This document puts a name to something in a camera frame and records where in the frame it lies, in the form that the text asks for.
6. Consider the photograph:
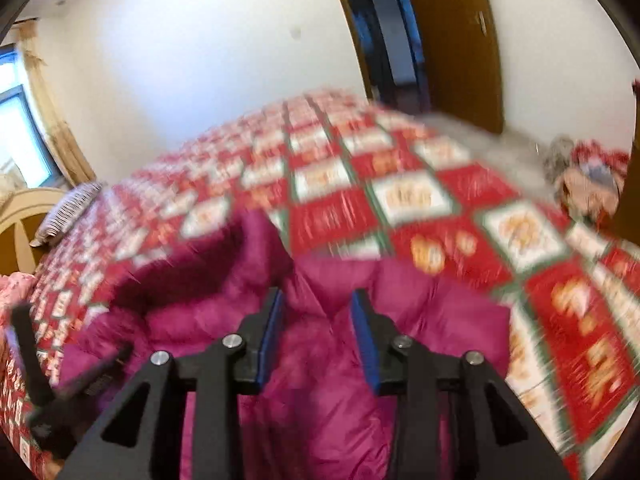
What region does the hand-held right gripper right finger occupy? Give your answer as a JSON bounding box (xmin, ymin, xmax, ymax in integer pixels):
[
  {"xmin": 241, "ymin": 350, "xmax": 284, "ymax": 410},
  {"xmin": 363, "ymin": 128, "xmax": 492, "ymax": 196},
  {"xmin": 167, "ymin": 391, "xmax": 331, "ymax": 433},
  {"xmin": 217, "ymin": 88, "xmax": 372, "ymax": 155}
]
[{"xmin": 350, "ymin": 289, "xmax": 571, "ymax": 480}]

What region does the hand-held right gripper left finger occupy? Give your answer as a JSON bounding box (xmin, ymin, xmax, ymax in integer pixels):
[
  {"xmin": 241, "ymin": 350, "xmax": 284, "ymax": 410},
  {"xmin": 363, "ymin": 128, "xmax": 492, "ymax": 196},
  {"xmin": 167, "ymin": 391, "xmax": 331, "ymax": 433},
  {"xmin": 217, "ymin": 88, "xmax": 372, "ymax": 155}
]
[{"xmin": 60, "ymin": 287, "xmax": 286, "ymax": 480}]

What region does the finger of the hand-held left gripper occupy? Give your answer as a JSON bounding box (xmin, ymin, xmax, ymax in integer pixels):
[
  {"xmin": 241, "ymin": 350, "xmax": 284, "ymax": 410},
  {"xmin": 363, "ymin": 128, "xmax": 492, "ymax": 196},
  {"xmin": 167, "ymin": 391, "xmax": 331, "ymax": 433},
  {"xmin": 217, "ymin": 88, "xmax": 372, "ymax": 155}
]
[
  {"xmin": 54, "ymin": 342, "xmax": 135, "ymax": 401},
  {"xmin": 10, "ymin": 304, "xmax": 53, "ymax": 408}
]

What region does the magenta puffer jacket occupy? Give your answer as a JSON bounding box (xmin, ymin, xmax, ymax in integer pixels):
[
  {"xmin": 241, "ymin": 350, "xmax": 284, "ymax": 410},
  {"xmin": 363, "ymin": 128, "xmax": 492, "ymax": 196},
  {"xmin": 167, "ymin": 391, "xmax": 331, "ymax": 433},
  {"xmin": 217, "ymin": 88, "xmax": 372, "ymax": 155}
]
[{"xmin": 57, "ymin": 210, "xmax": 511, "ymax": 480}]

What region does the pile of clothes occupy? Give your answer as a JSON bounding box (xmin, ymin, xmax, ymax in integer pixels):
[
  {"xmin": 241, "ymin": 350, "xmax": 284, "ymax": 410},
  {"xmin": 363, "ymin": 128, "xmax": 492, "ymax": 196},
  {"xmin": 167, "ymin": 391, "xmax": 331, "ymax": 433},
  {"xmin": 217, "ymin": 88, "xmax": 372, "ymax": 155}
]
[{"xmin": 542, "ymin": 135, "xmax": 631, "ymax": 231}]

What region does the pink cloth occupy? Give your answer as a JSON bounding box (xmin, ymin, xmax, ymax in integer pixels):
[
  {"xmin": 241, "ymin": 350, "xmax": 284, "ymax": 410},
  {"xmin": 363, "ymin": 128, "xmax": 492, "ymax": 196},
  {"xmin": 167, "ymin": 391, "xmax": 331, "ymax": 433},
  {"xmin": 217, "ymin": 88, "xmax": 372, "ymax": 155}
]
[{"xmin": 0, "ymin": 271, "xmax": 38, "ymax": 321}]

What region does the beige headboard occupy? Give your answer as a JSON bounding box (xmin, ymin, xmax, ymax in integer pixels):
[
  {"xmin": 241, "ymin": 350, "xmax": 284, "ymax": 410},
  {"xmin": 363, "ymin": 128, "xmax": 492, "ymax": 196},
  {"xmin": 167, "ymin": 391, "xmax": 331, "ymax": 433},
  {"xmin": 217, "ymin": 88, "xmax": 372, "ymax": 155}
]
[{"xmin": 0, "ymin": 187, "xmax": 66, "ymax": 276}]

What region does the red printed blanket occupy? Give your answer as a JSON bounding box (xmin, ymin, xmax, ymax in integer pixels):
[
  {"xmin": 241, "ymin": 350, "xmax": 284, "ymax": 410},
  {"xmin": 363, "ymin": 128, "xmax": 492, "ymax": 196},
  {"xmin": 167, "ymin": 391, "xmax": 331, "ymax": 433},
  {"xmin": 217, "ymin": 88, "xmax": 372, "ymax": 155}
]
[{"xmin": 0, "ymin": 87, "xmax": 640, "ymax": 480}]

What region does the striped pillow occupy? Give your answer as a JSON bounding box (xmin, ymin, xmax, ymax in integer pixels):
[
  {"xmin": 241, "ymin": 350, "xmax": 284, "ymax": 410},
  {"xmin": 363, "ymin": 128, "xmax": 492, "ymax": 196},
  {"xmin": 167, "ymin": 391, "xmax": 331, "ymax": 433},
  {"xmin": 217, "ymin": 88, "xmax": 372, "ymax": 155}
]
[{"xmin": 30, "ymin": 182, "xmax": 103, "ymax": 248}]

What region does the window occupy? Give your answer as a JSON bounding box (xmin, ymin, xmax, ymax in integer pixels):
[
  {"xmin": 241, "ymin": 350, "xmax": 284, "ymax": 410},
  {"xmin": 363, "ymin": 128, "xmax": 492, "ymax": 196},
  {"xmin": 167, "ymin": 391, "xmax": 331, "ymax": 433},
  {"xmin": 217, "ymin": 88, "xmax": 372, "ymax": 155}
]
[{"xmin": 0, "ymin": 45, "xmax": 56, "ymax": 191}]

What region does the beige curtain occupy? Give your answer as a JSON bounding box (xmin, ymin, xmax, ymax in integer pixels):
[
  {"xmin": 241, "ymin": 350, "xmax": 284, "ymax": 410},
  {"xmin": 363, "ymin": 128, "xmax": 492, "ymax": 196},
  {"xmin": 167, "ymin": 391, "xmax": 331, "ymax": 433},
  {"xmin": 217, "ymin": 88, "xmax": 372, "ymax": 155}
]
[{"xmin": 15, "ymin": 22, "xmax": 96, "ymax": 186}]

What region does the wooden cabinet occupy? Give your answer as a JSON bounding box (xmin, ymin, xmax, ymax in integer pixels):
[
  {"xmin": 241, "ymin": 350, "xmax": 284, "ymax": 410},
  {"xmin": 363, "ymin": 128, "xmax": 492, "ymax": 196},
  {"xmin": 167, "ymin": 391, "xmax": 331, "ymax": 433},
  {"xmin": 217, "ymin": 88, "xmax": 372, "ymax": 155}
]
[{"xmin": 611, "ymin": 80, "xmax": 640, "ymax": 247}]

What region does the wooden door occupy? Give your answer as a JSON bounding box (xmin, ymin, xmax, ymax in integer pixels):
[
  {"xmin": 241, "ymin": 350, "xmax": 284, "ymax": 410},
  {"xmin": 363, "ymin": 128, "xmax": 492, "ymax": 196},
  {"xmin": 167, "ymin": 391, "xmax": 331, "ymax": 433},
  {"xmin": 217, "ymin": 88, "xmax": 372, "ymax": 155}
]
[{"xmin": 397, "ymin": 0, "xmax": 506, "ymax": 136}]

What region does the wooden door frame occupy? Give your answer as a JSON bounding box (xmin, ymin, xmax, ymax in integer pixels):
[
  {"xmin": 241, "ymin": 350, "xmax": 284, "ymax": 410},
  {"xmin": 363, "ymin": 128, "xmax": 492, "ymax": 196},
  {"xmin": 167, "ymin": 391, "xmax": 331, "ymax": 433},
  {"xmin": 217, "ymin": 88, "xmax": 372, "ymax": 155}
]
[{"xmin": 325, "ymin": 0, "xmax": 377, "ymax": 102}]

